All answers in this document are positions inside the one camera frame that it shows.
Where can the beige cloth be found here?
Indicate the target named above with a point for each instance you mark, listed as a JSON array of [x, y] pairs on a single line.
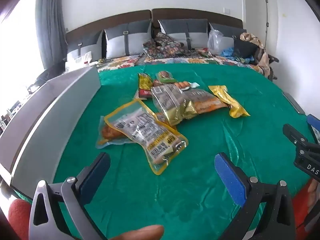
[[252, 38]]

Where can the clear orange meat snack packet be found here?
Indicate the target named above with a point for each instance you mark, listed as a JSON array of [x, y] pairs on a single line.
[[108, 135]]

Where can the yellow-edged clear snack packet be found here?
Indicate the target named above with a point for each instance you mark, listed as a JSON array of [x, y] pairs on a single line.
[[140, 130]]

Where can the blue cloth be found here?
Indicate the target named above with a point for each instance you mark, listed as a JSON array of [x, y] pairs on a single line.
[[227, 52]]

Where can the grey board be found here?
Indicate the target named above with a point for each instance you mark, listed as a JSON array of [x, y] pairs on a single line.
[[50, 110]]

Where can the egg picture snack packet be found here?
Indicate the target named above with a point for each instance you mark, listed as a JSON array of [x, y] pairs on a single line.
[[186, 85]]

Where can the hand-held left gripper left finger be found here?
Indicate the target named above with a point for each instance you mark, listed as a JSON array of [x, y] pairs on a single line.
[[96, 175]]

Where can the green and brown snack packet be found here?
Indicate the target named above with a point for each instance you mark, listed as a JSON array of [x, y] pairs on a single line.
[[163, 77]]

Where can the person's left hand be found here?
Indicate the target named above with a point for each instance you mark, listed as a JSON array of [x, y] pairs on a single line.
[[140, 233]]

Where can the dark grey slab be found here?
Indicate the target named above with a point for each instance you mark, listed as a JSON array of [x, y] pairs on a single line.
[[295, 103]]

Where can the grey and white pillow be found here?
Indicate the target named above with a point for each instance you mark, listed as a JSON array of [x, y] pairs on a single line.
[[228, 31], [120, 40], [85, 45], [175, 31]]

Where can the yellow and red snack packet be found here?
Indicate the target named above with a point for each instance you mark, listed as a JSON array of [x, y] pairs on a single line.
[[145, 85]]

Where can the small white cloth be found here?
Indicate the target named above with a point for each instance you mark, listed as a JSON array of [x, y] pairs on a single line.
[[77, 58]]

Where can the orange and white snack packet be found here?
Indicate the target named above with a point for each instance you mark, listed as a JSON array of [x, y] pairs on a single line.
[[207, 102]]

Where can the clear plastic bag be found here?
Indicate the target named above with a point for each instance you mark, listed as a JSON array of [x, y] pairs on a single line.
[[215, 42]]

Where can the red clothing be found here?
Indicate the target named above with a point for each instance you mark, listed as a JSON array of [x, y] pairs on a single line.
[[305, 205], [20, 217]]

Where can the gold foil snack packet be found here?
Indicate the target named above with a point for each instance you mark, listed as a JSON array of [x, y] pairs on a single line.
[[172, 105]]

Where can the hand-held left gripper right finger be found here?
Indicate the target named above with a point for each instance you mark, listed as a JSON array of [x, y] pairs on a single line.
[[230, 177]]

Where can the green blanket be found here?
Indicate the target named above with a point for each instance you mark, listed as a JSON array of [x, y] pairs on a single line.
[[200, 140]]

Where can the white wall socket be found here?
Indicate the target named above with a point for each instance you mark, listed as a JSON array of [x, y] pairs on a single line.
[[226, 11]]

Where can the long golden snack packet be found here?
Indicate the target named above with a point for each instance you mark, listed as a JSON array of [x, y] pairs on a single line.
[[228, 100]]

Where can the dark chair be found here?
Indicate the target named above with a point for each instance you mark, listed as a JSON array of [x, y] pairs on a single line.
[[272, 58]]

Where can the floral bed sheet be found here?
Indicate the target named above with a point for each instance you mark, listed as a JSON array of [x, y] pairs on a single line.
[[125, 61]]

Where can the grey curtain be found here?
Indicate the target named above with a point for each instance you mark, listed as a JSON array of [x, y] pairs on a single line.
[[50, 17]]

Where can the dark patterned crumpled cloth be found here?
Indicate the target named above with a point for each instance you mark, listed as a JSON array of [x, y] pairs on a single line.
[[165, 45]]

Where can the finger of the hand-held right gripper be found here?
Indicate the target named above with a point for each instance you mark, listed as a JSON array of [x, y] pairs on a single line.
[[314, 125], [296, 136]]

